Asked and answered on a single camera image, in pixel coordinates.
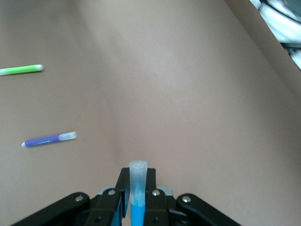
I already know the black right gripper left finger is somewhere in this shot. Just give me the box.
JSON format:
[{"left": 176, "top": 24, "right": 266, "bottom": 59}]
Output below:
[{"left": 86, "top": 167, "right": 131, "bottom": 226}]

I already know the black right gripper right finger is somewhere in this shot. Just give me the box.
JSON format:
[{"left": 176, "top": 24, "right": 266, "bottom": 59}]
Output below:
[{"left": 143, "top": 168, "right": 176, "bottom": 226}]

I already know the blue highlighter marker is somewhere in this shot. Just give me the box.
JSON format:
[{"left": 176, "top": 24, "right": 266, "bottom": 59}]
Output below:
[{"left": 128, "top": 160, "right": 149, "bottom": 226}]

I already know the purple highlighter marker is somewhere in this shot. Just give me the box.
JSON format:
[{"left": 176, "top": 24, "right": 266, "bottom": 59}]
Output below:
[{"left": 21, "top": 131, "right": 78, "bottom": 149}]

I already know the green highlighter marker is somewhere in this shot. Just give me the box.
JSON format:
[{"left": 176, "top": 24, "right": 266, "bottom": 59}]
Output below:
[{"left": 0, "top": 64, "right": 45, "bottom": 76}]

